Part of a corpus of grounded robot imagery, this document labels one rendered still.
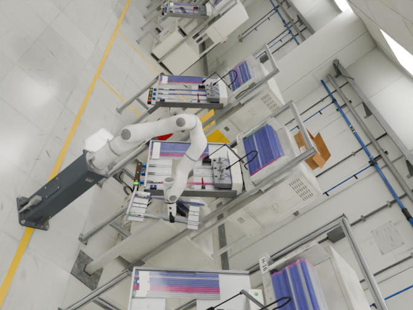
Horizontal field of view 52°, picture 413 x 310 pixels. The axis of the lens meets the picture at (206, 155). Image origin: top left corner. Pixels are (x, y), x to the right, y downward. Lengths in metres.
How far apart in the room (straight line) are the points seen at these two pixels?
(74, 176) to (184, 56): 5.04
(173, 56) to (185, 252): 4.70
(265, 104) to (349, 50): 2.25
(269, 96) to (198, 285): 2.46
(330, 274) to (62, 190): 1.82
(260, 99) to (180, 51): 3.44
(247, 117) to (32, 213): 2.42
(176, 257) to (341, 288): 1.68
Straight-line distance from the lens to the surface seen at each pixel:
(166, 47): 7.68
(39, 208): 3.24
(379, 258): 4.18
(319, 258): 2.60
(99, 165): 2.95
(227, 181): 3.28
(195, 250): 3.68
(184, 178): 2.66
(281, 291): 2.45
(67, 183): 3.05
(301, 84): 6.46
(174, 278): 2.64
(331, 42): 6.33
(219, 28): 7.58
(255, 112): 4.56
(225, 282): 2.67
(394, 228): 4.28
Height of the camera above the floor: 2.29
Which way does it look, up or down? 19 degrees down
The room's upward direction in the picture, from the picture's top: 55 degrees clockwise
